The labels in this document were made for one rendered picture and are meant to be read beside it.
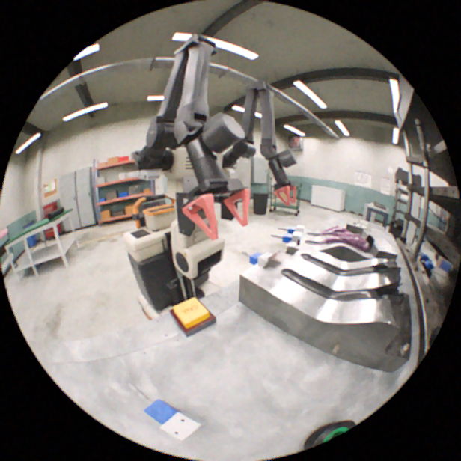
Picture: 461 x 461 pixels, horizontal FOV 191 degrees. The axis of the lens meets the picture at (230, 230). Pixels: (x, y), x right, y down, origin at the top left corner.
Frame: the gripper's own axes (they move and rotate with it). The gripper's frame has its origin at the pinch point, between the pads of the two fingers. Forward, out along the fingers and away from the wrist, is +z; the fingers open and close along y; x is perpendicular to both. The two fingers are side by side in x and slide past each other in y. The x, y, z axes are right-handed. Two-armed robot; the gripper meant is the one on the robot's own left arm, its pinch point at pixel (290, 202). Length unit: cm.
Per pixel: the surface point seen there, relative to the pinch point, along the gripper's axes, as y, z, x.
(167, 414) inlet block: -74, 20, -4
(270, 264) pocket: -31.5, 13.5, 1.3
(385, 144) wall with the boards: 626, -89, -378
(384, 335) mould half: -49, 24, -28
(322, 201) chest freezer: 646, 54, 51
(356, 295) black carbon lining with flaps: -38.6, 21.5, -21.3
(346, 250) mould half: -10.5, 22.6, -19.4
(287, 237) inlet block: -8.4, 12.7, 3.9
